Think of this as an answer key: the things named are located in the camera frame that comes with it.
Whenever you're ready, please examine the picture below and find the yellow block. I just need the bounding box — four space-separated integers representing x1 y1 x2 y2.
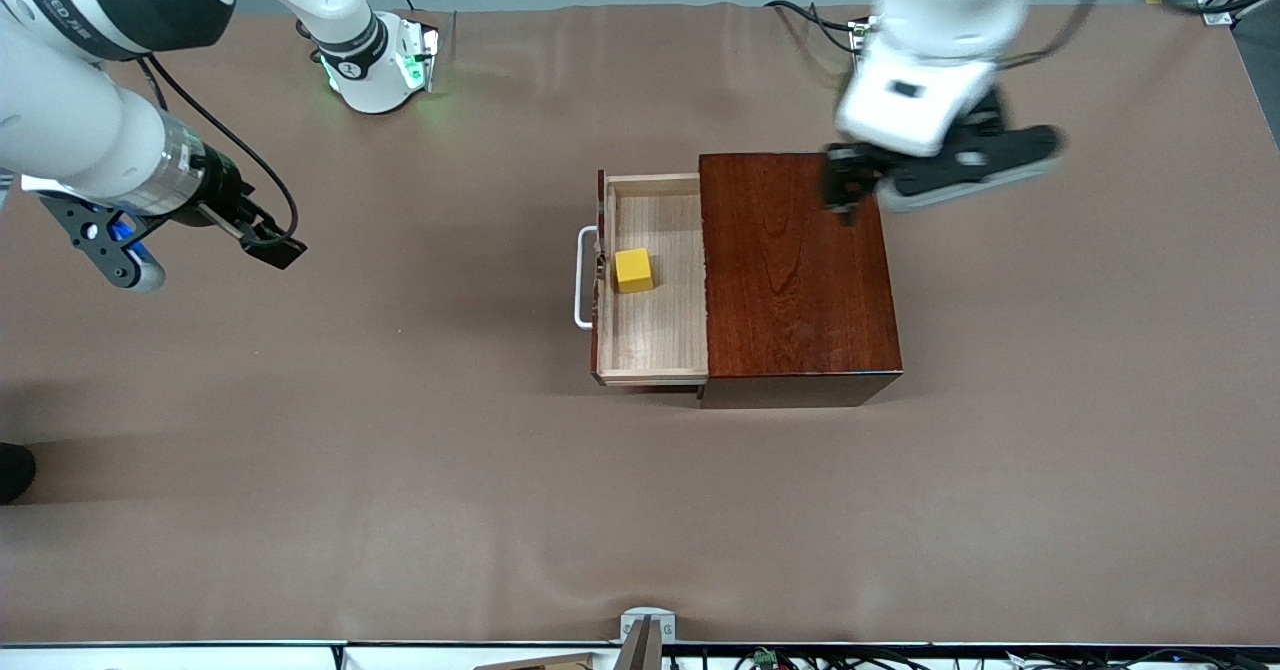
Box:
613 247 656 295

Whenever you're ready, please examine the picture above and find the wooden drawer with white handle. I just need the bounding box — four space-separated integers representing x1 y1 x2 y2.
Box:
573 169 712 392

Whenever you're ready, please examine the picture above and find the dark red wooden cabinet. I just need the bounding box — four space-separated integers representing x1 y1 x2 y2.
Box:
697 151 905 410

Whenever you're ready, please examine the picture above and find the brown table cloth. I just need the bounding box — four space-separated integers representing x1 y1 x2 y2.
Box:
0 2 1280 646

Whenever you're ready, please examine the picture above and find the grey metal table clamp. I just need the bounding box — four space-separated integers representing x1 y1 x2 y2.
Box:
619 606 677 670

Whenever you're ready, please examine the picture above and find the brown cardboard piece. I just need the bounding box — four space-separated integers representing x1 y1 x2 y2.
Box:
473 652 598 670

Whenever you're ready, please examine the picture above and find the black left arm base cable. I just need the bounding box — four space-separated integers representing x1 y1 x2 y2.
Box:
764 0 863 53

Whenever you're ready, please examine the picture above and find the black cable bundle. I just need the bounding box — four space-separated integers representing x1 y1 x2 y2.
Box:
733 647 1280 670

